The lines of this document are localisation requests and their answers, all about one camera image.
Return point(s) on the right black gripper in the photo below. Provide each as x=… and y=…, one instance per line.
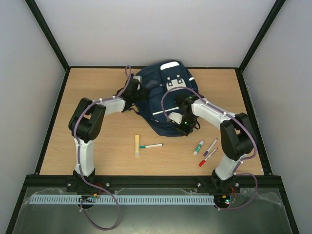
x=185, y=129

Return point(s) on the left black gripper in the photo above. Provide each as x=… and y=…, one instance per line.
x=145, y=95

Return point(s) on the white glue stick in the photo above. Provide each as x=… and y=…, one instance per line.
x=198, y=147

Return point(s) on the navy blue student backpack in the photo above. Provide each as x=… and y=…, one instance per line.
x=159, y=79

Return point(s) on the yellow highlighter pen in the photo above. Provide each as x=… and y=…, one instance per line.
x=137, y=145

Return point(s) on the teal capped white marker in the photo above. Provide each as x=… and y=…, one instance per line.
x=151, y=146

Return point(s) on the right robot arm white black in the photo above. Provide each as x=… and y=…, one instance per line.
x=236, y=133

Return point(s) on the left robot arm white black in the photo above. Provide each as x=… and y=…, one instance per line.
x=86, y=121

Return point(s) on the purple capped white marker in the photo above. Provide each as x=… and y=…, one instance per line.
x=210, y=147

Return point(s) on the red capped white marker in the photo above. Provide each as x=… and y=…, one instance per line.
x=207, y=157

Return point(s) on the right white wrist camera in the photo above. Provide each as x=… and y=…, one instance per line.
x=175, y=117

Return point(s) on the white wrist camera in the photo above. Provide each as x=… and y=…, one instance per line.
x=175, y=117
x=139, y=78

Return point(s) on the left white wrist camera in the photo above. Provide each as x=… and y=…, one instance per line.
x=139, y=78

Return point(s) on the black enclosure frame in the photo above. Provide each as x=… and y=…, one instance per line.
x=266, y=181

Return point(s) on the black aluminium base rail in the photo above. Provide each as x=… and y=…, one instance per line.
x=113, y=183

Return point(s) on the light blue slotted cable duct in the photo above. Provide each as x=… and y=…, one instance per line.
x=124, y=200

